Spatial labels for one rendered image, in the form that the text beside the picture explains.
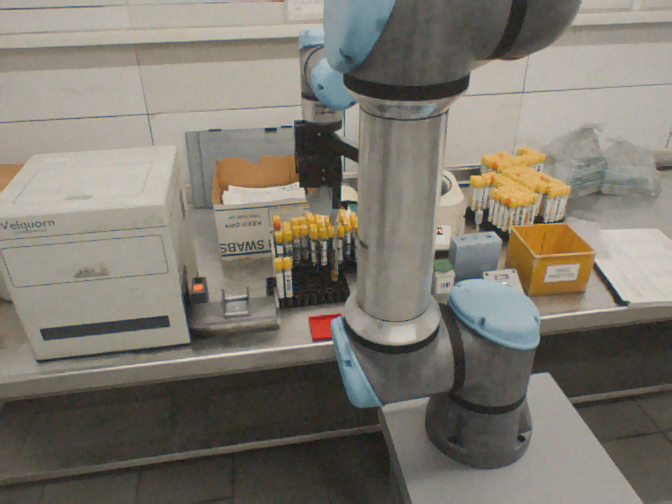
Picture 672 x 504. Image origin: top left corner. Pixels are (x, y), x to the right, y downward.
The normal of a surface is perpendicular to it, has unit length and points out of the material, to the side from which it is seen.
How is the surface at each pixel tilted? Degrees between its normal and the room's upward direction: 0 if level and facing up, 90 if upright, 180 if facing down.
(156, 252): 90
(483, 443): 72
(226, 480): 0
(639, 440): 0
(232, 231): 89
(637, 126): 90
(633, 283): 1
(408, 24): 101
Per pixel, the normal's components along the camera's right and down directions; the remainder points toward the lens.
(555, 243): 0.11, 0.51
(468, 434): -0.40, 0.19
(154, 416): -0.01, -0.86
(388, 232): -0.28, 0.54
